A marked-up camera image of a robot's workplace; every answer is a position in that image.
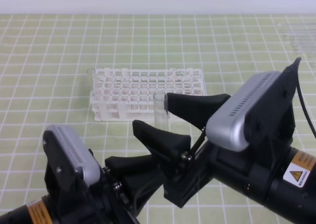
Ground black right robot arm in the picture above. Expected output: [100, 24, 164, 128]
[132, 93, 316, 224]

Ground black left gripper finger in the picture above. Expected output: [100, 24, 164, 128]
[123, 171, 165, 224]
[105, 155, 160, 182]

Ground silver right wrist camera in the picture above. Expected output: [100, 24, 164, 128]
[205, 71, 297, 152]

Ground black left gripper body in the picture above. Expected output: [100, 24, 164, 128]
[56, 169, 124, 224]

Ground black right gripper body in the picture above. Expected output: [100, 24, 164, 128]
[163, 129, 249, 208]

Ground spare clear glass test tubes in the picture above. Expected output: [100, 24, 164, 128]
[277, 22, 316, 69]

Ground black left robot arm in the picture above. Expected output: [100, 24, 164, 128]
[0, 155, 165, 224]

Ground white plastic test tube rack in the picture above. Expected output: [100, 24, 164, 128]
[90, 68, 205, 122]

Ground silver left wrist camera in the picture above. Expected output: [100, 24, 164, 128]
[42, 125, 101, 196]

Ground clear test tube in rack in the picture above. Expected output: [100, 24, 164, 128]
[87, 68, 96, 96]

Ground clear glass test tube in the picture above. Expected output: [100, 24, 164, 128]
[153, 91, 170, 131]

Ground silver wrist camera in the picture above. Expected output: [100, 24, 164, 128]
[42, 125, 101, 196]
[205, 71, 297, 152]

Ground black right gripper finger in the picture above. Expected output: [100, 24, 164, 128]
[167, 93, 231, 130]
[132, 120, 191, 179]

